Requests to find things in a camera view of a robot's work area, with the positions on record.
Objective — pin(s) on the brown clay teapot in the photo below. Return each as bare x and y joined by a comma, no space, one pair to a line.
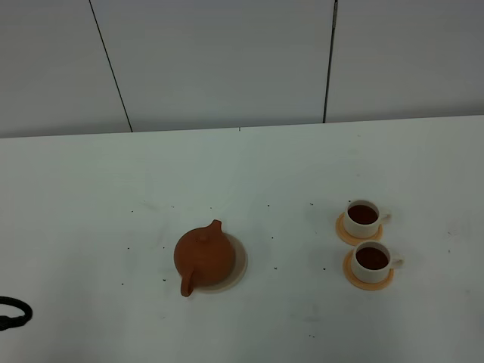
203,257

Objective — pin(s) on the far white teacup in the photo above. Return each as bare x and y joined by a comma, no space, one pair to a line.
363,218

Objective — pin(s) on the white teacup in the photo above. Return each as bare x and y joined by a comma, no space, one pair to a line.
372,261
363,218

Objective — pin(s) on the near orange coaster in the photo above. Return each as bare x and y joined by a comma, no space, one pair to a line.
351,278

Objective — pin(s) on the near white teacup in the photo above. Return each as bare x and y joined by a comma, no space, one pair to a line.
372,261

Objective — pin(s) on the orange coaster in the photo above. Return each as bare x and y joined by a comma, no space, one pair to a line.
351,278
352,240

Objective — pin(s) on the beige round teapot saucer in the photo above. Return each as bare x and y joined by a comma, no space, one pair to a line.
238,271

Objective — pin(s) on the far orange coaster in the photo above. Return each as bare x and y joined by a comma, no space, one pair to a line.
352,240

